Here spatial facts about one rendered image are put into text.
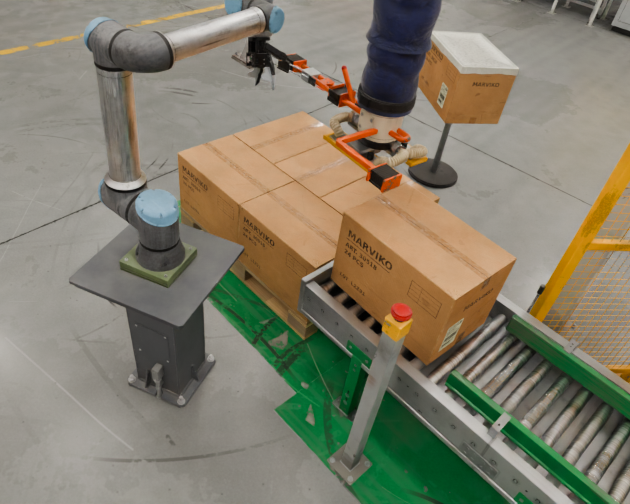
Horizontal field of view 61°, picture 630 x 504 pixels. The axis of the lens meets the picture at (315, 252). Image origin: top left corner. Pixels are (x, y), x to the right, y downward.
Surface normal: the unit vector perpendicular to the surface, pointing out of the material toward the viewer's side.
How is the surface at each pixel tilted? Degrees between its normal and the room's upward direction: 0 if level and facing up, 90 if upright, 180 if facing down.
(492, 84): 90
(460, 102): 90
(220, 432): 0
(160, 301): 0
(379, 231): 0
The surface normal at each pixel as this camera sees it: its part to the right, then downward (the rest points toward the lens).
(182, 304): 0.12, -0.73
